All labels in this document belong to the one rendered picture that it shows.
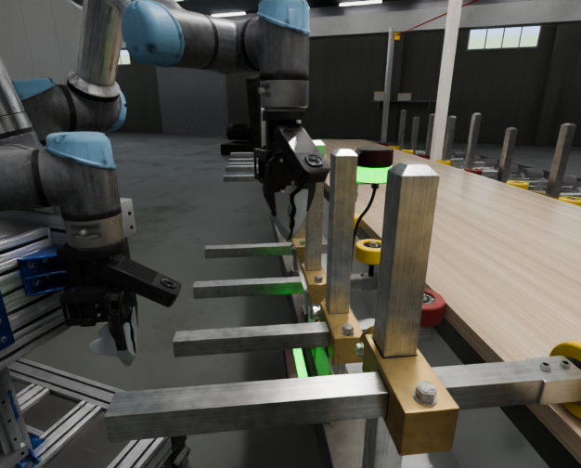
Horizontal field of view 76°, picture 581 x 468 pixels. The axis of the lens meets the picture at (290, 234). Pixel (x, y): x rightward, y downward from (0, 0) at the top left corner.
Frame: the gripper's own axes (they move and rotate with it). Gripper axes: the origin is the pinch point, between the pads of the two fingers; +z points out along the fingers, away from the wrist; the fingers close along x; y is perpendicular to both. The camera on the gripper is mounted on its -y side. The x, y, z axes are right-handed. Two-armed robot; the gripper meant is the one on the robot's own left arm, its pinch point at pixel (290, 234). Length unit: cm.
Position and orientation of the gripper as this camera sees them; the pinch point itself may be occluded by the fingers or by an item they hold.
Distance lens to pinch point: 64.1
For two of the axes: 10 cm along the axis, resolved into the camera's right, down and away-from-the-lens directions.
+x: -9.0, 1.5, -4.2
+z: 0.0, 9.4, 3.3
